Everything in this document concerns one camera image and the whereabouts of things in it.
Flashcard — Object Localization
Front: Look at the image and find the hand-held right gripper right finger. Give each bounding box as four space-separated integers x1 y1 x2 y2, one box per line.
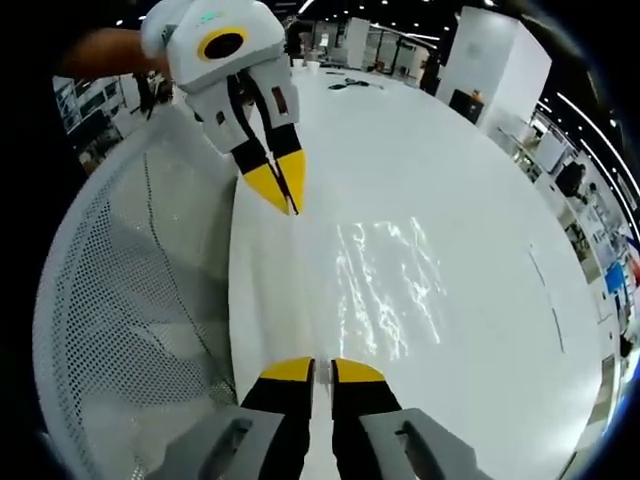
329 356 495 480

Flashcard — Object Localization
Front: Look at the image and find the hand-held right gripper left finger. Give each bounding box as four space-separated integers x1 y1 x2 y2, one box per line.
164 355 317 480

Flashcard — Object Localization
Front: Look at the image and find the black cabinet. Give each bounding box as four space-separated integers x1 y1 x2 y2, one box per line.
448 88 486 125

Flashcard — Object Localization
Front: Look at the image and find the white square pillar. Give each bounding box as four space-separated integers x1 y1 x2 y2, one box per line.
433 5 554 135

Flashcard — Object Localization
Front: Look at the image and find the white perforated basket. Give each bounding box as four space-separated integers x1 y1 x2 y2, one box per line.
31 107 240 480

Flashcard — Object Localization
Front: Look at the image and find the white sheet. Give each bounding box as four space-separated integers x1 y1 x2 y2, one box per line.
233 208 449 389

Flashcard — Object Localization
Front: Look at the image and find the black tool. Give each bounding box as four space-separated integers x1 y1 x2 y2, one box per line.
326 76 385 93

